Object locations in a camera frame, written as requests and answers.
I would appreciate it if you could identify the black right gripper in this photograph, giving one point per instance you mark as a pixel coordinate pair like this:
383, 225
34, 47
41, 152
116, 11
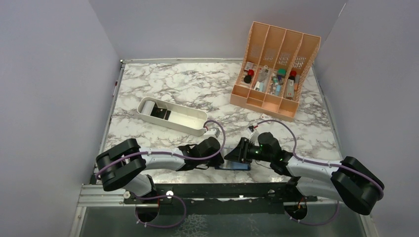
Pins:
237, 154

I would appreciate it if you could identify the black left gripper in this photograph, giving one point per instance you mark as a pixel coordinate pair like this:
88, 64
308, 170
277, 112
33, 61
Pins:
217, 161

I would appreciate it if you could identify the blue leather card holder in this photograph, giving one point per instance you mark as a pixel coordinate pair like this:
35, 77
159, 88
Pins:
230, 165

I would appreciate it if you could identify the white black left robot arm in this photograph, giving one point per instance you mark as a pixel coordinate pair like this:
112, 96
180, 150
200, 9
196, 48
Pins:
121, 166

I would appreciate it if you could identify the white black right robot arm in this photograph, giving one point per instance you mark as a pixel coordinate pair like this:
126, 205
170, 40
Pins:
347, 180

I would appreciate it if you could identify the black VIP card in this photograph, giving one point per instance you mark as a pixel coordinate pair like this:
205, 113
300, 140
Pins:
161, 113

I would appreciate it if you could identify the white card in tray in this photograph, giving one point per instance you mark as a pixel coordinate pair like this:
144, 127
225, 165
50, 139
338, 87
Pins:
148, 107

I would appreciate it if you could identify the white plastic tray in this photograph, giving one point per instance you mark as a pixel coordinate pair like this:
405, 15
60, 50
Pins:
183, 119

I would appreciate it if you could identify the black bottle red cap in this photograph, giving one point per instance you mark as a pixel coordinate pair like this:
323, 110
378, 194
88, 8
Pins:
248, 78

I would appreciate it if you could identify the grey packaged item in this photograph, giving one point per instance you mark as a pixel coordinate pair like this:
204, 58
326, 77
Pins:
263, 78

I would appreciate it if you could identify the red capped dark bottle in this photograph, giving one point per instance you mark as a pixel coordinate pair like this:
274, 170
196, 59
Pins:
289, 93

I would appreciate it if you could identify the green capped bottle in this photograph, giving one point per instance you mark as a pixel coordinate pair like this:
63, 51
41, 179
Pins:
277, 80

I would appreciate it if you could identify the peach plastic file organizer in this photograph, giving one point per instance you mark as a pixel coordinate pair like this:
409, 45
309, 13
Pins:
275, 65

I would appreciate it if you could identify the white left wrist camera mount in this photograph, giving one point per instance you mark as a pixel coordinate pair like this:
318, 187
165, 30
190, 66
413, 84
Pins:
213, 132

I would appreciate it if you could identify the black metal base rail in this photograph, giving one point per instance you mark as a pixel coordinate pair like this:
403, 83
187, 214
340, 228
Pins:
210, 199

